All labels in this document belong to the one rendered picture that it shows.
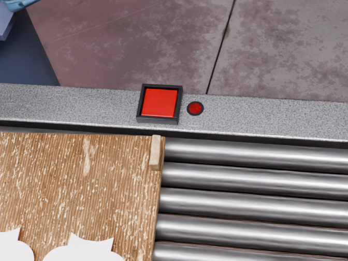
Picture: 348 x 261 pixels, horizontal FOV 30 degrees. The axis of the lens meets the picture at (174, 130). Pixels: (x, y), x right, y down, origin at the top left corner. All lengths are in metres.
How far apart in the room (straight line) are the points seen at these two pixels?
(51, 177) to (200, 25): 1.46
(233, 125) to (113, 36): 1.41
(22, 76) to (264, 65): 0.99
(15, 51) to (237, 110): 0.67
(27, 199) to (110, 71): 1.34
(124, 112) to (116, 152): 0.10
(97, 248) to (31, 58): 0.76
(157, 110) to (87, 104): 0.14
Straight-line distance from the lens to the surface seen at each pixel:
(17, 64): 1.69
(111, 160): 1.13
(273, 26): 2.49
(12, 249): 1.10
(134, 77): 2.39
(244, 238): 1.07
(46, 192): 1.13
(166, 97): 1.19
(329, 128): 1.17
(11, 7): 1.32
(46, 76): 1.79
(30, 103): 1.26
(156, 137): 1.11
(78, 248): 1.07
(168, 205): 1.10
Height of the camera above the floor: 1.91
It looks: 59 degrees down
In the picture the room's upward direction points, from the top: 12 degrees counter-clockwise
